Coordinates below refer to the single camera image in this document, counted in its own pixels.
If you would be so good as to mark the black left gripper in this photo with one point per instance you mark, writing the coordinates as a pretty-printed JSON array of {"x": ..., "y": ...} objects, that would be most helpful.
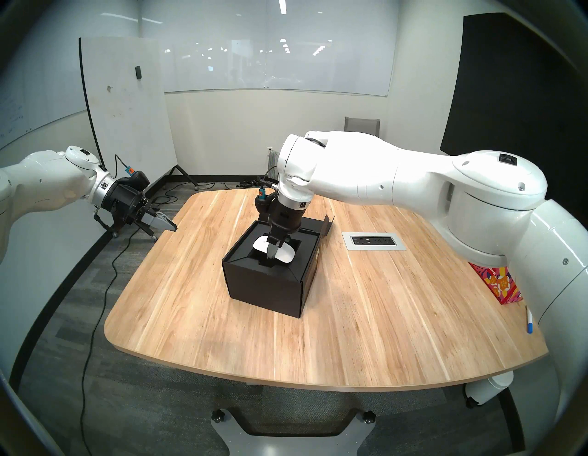
[{"x": 126, "y": 202}]

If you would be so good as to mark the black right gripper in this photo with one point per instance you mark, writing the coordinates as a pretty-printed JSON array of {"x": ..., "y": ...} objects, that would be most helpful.
[{"x": 285, "y": 220}]

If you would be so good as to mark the white computer mouse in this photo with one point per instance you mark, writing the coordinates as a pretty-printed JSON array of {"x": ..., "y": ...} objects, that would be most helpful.
[{"x": 287, "y": 255}]

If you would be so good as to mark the black cardboard box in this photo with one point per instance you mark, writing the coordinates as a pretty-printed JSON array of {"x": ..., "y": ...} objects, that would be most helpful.
[{"x": 262, "y": 285}]

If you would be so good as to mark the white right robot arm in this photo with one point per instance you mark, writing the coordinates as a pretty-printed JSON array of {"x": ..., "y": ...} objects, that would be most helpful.
[{"x": 436, "y": 184}]

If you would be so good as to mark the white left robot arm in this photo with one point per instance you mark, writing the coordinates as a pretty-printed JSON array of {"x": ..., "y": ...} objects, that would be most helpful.
[{"x": 41, "y": 181}]

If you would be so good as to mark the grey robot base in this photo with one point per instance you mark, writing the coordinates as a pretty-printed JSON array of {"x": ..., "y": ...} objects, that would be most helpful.
[{"x": 294, "y": 447}]

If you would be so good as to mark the colourful red tissue box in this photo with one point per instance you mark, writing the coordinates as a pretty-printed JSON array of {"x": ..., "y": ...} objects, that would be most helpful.
[{"x": 500, "y": 285}]

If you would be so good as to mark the grey ribbed mesh chair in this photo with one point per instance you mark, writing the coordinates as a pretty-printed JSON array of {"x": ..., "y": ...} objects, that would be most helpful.
[{"x": 272, "y": 161}]

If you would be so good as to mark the grey table power outlet plate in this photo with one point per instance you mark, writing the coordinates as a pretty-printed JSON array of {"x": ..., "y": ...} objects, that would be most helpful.
[{"x": 374, "y": 241}]

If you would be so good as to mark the mobile whiteboard on stand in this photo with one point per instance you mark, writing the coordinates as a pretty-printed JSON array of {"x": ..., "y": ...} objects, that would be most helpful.
[{"x": 128, "y": 124}]

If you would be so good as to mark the grey office chair with armrests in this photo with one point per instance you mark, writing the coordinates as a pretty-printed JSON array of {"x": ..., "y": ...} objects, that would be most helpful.
[{"x": 363, "y": 124}]

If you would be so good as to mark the blue marker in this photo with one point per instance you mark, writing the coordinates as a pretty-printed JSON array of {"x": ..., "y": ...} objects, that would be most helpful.
[{"x": 529, "y": 322}]

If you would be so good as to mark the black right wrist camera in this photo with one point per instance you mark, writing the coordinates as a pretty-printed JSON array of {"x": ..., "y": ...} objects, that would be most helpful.
[{"x": 265, "y": 204}]

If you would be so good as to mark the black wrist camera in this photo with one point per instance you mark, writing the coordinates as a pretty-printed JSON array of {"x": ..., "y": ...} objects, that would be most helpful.
[
  {"x": 137, "y": 179},
  {"x": 265, "y": 204}
]

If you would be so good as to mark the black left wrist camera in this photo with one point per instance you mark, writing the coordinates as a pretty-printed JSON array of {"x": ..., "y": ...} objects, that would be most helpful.
[{"x": 137, "y": 179}]

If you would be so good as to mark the wall whiteboard with writing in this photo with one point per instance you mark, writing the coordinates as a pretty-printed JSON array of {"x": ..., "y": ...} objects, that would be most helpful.
[{"x": 32, "y": 115}]

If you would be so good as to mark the glass wall board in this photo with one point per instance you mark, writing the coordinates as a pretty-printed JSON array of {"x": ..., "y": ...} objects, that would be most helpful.
[{"x": 285, "y": 64}]

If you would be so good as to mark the large black wall screen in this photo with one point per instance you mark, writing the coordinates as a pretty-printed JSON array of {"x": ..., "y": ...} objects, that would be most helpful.
[{"x": 528, "y": 92}]

